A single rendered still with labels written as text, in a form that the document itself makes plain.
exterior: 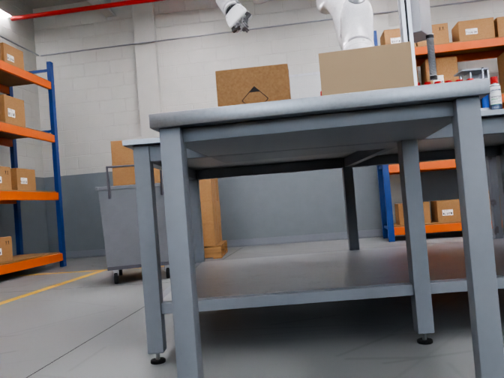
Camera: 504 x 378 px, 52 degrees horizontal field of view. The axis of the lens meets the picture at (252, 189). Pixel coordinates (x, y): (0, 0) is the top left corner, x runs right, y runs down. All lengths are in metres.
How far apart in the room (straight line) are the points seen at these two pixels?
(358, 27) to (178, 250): 1.10
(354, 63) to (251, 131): 0.51
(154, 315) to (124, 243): 2.38
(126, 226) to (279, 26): 4.11
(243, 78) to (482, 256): 1.19
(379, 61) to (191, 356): 1.09
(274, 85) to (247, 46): 5.28
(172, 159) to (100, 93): 6.42
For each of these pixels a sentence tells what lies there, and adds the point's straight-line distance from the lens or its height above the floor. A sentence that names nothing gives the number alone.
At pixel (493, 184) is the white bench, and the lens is 3.93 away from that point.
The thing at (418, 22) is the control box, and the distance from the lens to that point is 2.58.
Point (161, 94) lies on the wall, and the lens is 7.52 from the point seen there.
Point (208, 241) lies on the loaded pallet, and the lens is 5.71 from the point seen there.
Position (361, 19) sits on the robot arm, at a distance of 2.07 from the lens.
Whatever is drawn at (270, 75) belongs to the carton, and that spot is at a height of 1.08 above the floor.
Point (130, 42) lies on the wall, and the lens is 7.85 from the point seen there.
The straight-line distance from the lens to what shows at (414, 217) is 1.97.
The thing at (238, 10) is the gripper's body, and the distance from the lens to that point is 2.30.
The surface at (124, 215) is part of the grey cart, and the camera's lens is 4.30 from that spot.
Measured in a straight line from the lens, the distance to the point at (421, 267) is 1.99.
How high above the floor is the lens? 0.55
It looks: 2 degrees up
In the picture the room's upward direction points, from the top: 5 degrees counter-clockwise
